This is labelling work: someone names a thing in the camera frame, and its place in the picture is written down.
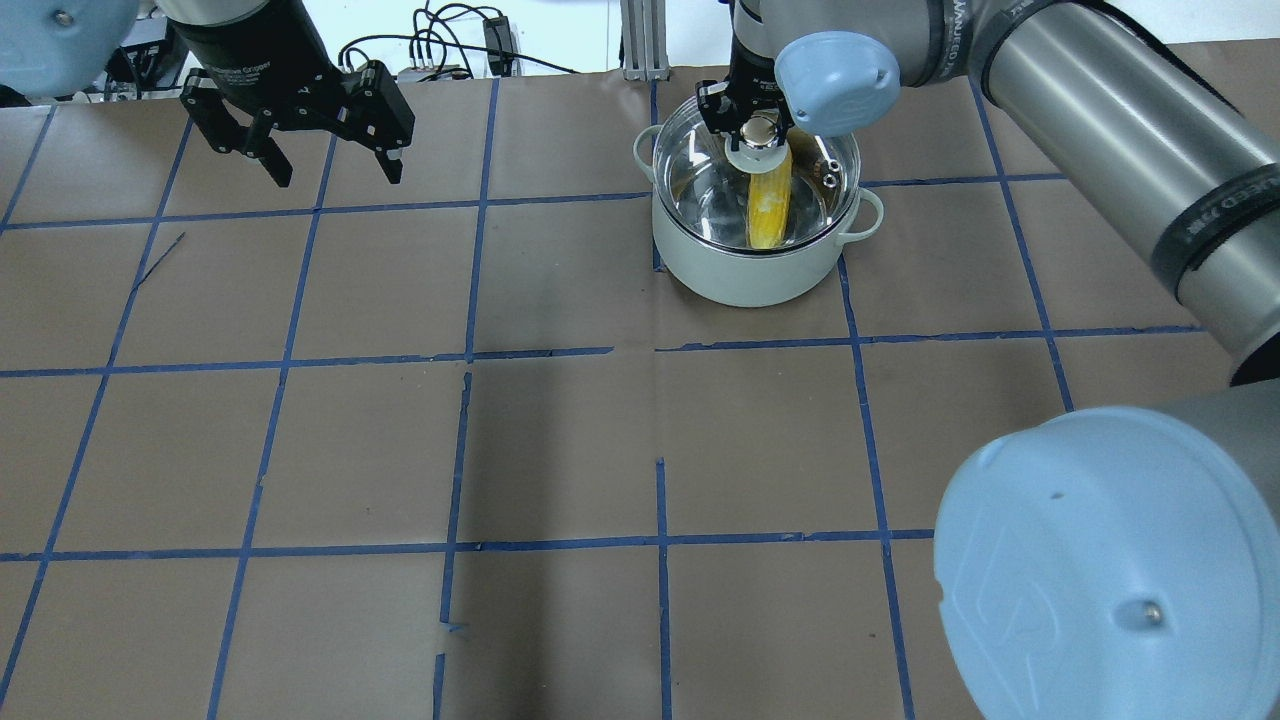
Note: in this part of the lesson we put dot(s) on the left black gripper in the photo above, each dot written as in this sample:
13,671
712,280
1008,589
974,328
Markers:
243,48

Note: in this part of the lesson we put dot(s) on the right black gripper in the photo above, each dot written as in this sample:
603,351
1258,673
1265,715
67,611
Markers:
751,62

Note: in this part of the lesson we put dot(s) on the yellow corn cob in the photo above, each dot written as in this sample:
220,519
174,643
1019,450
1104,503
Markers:
769,196

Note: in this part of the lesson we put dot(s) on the glass pot lid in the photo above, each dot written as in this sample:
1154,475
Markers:
700,180

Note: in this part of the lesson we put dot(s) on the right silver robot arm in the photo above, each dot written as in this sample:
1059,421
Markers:
806,447

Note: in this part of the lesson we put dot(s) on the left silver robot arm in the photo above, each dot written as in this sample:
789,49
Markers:
58,48

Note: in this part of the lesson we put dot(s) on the white steel cooking pot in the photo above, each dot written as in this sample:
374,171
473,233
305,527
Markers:
758,281

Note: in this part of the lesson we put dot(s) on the black power adapter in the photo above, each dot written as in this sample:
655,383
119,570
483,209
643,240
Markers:
498,36

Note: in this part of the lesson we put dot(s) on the brown paper table mat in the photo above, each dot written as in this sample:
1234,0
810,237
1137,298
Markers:
347,450

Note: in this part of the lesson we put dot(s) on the aluminium frame post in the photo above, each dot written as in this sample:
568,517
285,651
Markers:
644,41

